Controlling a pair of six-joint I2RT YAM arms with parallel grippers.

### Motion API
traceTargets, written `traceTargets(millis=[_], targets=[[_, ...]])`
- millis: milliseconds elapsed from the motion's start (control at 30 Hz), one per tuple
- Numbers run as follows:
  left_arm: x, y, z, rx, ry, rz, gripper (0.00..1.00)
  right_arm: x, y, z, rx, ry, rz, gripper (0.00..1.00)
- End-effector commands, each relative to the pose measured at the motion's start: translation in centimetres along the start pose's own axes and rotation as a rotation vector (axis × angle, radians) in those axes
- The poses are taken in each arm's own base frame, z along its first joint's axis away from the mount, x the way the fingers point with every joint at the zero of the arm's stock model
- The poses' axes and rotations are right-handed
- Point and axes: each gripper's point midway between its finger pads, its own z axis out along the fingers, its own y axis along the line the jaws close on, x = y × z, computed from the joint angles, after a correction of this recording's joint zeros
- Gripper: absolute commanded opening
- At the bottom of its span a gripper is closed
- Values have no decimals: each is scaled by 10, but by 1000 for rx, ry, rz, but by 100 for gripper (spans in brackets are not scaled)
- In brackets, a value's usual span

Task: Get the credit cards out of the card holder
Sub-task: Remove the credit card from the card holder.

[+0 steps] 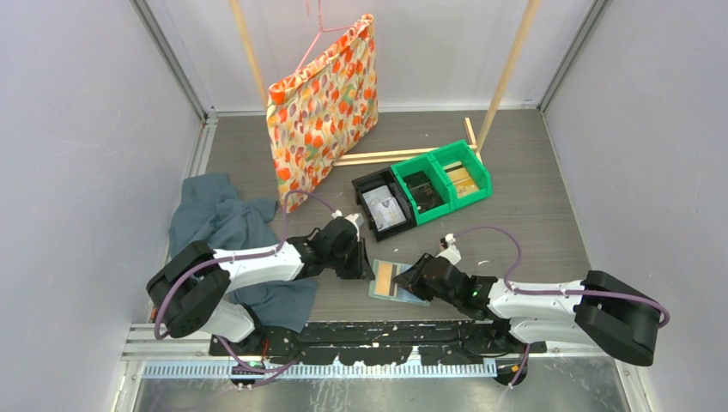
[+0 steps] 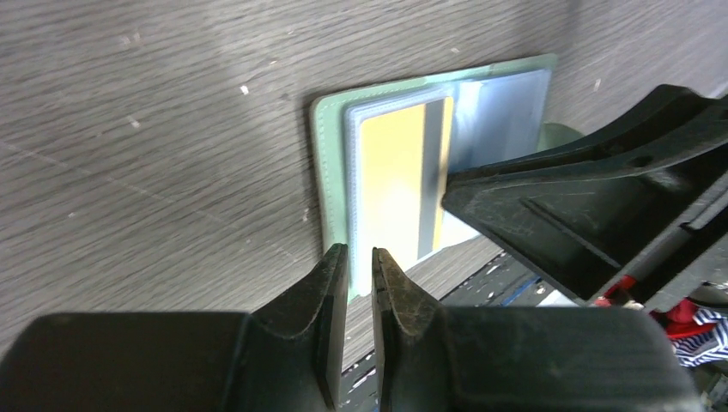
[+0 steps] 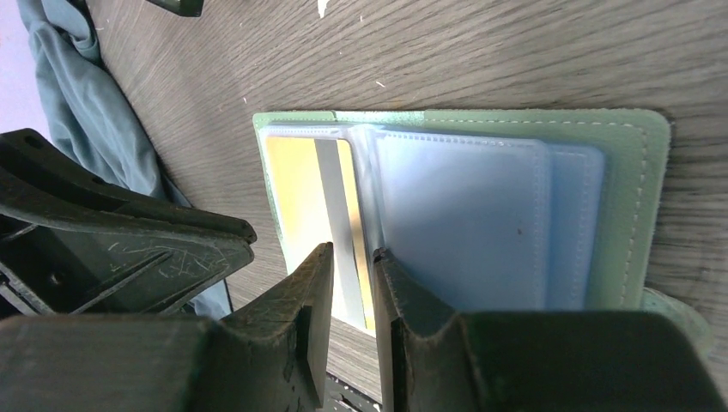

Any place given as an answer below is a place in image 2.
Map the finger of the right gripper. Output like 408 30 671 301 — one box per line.
442 85 727 305

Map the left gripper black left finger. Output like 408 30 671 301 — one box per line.
1 244 348 411

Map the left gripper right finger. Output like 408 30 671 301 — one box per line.
372 248 702 411

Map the yellow credit card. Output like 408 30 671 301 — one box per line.
356 96 454 269

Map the green card holder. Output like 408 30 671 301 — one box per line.
310 53 563 299

